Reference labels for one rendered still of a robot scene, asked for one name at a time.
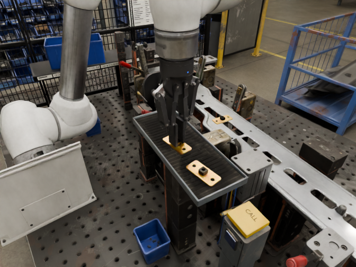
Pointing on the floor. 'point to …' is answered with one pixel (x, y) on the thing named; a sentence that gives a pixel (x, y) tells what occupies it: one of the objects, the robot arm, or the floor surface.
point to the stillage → (323, 80)
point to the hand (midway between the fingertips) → (176, 132)
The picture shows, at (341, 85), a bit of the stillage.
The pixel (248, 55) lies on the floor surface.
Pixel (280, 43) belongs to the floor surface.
